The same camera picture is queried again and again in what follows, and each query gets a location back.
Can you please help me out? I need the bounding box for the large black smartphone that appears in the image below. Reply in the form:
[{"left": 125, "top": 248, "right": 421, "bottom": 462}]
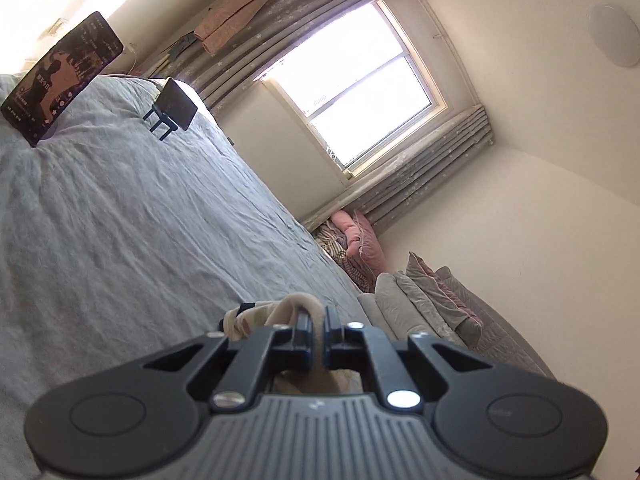
[{"left": 0, "top": 11, "right": 125, "bottom": 149}]

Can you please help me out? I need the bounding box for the smartphone on blue stand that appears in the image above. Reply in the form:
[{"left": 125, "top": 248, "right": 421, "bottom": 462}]
[{"left": 155, "top": 77, "right": 199, "bottom": 132}]

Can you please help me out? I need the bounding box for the round ceiling light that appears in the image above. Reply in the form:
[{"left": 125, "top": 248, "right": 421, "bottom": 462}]
[{"left": 587, "top": 2, "right": 640, "bottom": 69}]

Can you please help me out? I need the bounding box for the pink hanging jacket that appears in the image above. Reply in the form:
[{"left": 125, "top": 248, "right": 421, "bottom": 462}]
[{"left": 193, "top": 0, "right": 279, "bottom": 55}]

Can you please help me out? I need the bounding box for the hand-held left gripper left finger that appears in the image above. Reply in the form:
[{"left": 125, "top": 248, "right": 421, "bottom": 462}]
[{"left": 137, "top": 309, "right": 317, "bottom": 412}]

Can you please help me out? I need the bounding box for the window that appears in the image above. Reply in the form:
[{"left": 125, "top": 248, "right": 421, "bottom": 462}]
[{"left": 254, "top": 0, "right": 447, "bottom": 177}]

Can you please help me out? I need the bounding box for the grey padded headboard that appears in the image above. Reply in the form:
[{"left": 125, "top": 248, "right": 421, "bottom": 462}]
[{"left": 450, "top": 280, "right": 557, "bottom": 382}]

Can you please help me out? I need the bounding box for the grey star curtain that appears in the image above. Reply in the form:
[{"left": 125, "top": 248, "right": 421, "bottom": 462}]
[
  {"left": 300, "top": 104, "right": 497, "bottom": 233},
  {"left": 145, "top": 0, "right": 417, "bottom": 112}
]

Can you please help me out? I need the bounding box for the blue phone stand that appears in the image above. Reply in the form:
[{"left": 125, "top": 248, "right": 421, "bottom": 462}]
[{"left": 142, "top": 102, "right": 179, "bottom": 141}]

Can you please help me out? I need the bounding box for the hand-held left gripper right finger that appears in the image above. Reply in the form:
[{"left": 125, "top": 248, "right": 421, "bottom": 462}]
[{"left": 324, "top": 305, "right": 494, "bottom": 409}]

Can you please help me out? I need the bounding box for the beige bear print sweatshirt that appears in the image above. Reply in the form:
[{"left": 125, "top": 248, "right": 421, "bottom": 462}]
[{"left": 222, "top": 291, "right": 367, "bottom": 397}]

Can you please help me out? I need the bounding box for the dark blue hanging cloth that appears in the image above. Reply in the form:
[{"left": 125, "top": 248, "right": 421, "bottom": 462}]
[{"left": 166, "top": 31, "right": 197, "bottom": 62}]

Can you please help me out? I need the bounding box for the pink pillow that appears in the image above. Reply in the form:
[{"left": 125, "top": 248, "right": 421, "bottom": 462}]
[{"left": 331, "top": 209, "right": 387, "bottom": 287}]

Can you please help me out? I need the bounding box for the striped folded blanket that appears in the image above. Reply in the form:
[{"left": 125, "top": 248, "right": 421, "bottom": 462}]
[{"left": 314, "top": 224, "right": 373, "bottom": 293}]

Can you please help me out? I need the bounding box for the grey pillow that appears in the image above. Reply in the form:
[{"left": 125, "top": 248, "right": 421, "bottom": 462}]
[{"left": 404, "top": 251, "right": 482, "bottom": 347}]

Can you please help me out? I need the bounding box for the grey bed blanket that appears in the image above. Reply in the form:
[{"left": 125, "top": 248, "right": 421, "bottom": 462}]
[{"left": 0, "top": 72, "right": 382, "bottom": 480}]

